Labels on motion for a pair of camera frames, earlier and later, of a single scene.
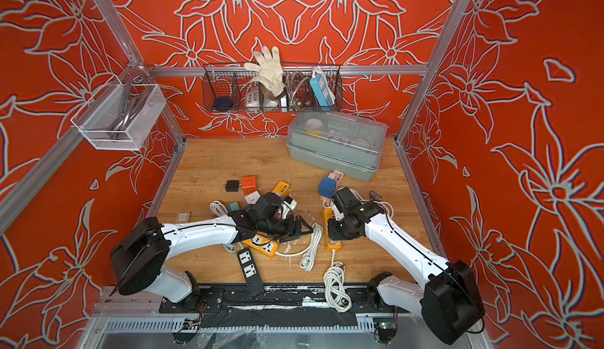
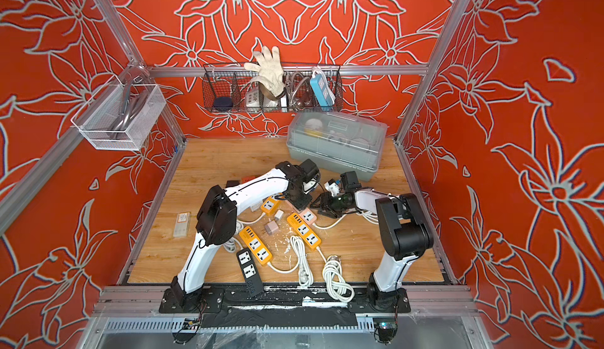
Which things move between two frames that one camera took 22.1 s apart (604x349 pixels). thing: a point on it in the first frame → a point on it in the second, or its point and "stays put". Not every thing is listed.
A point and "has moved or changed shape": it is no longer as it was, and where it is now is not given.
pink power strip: [336, 175] → [307, 214]
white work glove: [270, 75] stays put
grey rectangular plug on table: [183, 217] stays put
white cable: [309, 255] → [305, 273]
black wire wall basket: [230, 87] stays put
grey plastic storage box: [340, 144] stays put
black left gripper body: [280, 228] → [300, 200]
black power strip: [251, 272] stays put
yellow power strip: [332, 244] has moved or changed shape
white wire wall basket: [121, 116] stays put
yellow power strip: [263, 245] has moved or changed shape
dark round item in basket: [222, 104] stays put
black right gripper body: [339, 229] → [336, 205]
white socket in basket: [252, 98] stays put
